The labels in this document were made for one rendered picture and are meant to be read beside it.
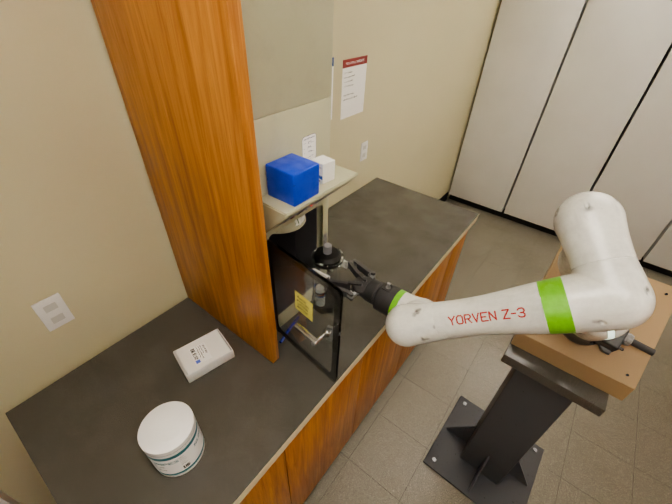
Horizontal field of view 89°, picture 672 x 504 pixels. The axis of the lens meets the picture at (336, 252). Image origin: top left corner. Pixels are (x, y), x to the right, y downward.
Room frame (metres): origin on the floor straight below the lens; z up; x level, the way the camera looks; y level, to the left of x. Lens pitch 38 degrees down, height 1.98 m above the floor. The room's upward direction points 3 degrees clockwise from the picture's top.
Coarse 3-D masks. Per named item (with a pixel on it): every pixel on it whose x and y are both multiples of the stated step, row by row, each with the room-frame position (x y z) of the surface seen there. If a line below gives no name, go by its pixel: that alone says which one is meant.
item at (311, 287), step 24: (288, 264) 0.72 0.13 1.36; (288, 288) 0.72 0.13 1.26; (312, 288) 0.65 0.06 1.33; (336, 288) 0.60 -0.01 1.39; (288, 312) 0.73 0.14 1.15; (336, 312) 0.59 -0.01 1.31; (288, 336) 0.73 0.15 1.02; (336, 336) 0.59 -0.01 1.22; (312, 360) 0.65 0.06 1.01; (336, 360) 0.58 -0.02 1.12
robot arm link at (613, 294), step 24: (600, 264) 0.51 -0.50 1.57; (624, 264) 0.50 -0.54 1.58; (552, 288) 0.51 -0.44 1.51; (576, 288) 0.49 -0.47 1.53; (600, 288) 0.48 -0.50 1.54; (624, 288) 0.46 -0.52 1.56; (648, 288) 0.46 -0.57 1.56; (552, 312) 0.47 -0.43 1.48; (576, 312) 0.46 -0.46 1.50; (600, 312) 0.44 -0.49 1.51; (624, 312) 0.43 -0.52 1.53; (648, 312) 0.43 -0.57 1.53
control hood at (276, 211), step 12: (336, 168) 1.01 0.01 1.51; (336, 180) 0.93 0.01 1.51; (348, 180) 0.94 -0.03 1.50; (324, 192) 0.86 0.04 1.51; (264, 204) 0.78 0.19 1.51; (276, 204) 0.78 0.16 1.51; (288, 204) 0.78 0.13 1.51; (300, 204) 0.78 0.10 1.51; (264, 216) 0.78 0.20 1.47; (276, 216) 0.75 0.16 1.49; (288, 216) 0.74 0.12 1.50
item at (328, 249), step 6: (324, 246) 0.87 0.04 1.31; (330, 246) 0.87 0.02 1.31; (318, 252) 0.87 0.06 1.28; (324, 252) 0.87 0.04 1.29; (330, 252) 0.87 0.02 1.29; (336, 252) 0.88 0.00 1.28; (318, 258) 0.85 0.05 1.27; (324, 258) 0.84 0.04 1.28; (330, 258) 0.85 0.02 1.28; (336, 258) 0.85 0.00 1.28
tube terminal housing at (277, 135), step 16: (288, 112) 0.91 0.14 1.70; (304, 112) 0.96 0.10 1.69; (320, 112) 1.01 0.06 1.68; (256, 128) 0.82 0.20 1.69; (272, 128) 0.86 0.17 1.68; (288, 128) 0.91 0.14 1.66; (304, 128) 0.96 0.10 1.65; (320, 128) 1.02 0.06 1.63; (256, 144) 0.82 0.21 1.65; (272, 144) 0.86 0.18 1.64; (288, 144) 0.91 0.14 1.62; (320, 144) 1.02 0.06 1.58; (272, 160) 0.85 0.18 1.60; (320, 208) 1.06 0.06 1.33; (320, 224) 1.06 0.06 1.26; (320, 240) 1.06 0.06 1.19
